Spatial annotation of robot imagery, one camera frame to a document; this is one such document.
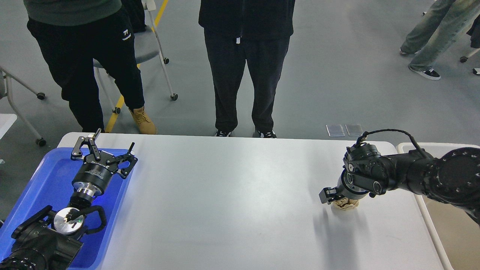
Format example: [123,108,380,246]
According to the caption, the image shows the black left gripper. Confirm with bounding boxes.
[70,129,138,197]

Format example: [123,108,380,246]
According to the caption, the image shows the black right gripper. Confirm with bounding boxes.
[319,169,370,204]

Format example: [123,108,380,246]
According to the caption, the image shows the brown paper ball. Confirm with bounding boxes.
[331,198,359,211]

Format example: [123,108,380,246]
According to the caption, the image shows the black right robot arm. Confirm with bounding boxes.
[319,131,480,223]

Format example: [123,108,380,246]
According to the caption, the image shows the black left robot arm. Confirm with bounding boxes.
[1,132,138,270]

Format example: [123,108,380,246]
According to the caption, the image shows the blue plastic tray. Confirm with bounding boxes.
[0,147,131,270]

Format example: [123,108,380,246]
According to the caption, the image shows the left clear floor plate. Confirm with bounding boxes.
[326,124,345,137]

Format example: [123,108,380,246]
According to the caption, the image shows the clear floor plate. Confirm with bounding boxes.
[326,124,345,137]
[345,124,364,137]

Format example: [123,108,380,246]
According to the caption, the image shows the right clear floor plate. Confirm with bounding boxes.
[345,124,364,137]

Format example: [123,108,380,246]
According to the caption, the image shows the white side table edge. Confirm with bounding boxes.
[0,113,17,139]

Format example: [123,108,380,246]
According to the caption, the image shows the grey office chair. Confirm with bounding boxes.
[93,0,179,114]

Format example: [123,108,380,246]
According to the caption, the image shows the person in tan boots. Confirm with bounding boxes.
[24,0,157,135]

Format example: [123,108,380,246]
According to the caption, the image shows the beige plastic bin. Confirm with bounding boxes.
[396,142,480,270]

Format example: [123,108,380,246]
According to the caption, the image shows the person in black clothes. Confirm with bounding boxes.
[198,0,295,138]

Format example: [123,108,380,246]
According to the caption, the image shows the chair base top right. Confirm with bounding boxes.
[459,48,480,76]

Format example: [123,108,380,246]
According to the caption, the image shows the person in light jeans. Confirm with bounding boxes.
[399,0,480,81]

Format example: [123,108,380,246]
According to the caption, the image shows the white chair frame left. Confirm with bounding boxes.
[0,67,47,147]

